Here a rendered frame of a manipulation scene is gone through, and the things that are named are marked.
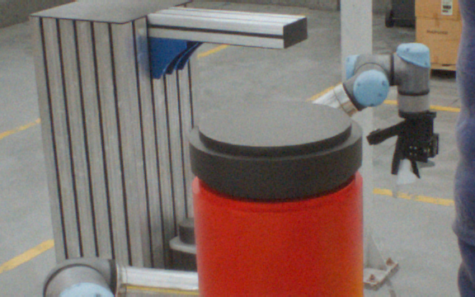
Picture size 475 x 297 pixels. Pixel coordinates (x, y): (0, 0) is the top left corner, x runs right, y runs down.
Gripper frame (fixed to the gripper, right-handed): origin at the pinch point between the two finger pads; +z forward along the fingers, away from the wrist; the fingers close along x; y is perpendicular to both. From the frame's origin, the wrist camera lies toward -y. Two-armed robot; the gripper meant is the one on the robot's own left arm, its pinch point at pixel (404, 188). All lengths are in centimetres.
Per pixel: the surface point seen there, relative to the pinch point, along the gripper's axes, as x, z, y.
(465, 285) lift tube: -38.4, 2.7, 29.6
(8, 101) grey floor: 417, 153, -554
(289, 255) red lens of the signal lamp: -196, -79, 81
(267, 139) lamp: -196, -82, 80
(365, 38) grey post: 239, 24, -123
